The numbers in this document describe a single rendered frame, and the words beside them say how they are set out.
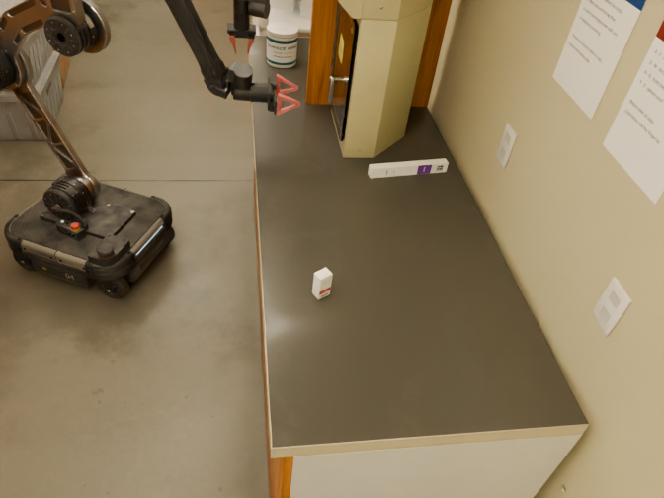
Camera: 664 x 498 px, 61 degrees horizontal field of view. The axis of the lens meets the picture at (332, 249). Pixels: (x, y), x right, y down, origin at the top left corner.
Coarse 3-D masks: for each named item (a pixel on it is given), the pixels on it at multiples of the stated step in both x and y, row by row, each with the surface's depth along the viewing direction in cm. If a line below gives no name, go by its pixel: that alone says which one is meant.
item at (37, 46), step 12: (0, 0) 332; (12, 0) 333; (24, 0) 334; (0, 12) 319; (36, 36) 323; (24, 48) 304; (36, 48) 325; (48, 48) 349; (36, 60) 325; (36, 72) 327
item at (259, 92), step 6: (252, 84) 175; (258, 84) 175; (264, 84) 175; (270, 84) 175; (252, 90) 174; (258, 90) 174; (264, 90) 174; (270, 90) 172; (252, 96) 174; (258, 96) 175; (264, 96) 175; (270, 96) 172; (264, 102) 177; (270, 108) 175
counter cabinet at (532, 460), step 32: (256, 224) 278; (416, 448) 120; (448, 448) 122; (480, 448) 124; (512, 448) 126; (544, 448) 129; (288, 480) 123; (320, 480) 125; (352, 480) 127; (384, 480) 129; (416, 480) 132; (448, 480) 134; (480, 480) 136; (512, 480) 139; (544, 480) 142
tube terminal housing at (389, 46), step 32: (384, 0) 158; (416, 0) 165; (384, 32) 164; (416, 32) 175; (384, 64) 171; (416, 64) 186; (352, 96) 177; (384, 96) 178; (352, 128) 185; (384, 128) 190
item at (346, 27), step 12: (348, 24) 172; (348, 36) 173; (336, 48) 194; (348, 48) 173; (336, 60) 194; (348, 60) 173; (336, 72) 195; (348, 72) 174; (336, 84) 195; (348, 84) 175; (336, 96) 195; (348, 96) 177; (336, 108) 196; (336, 120) 196
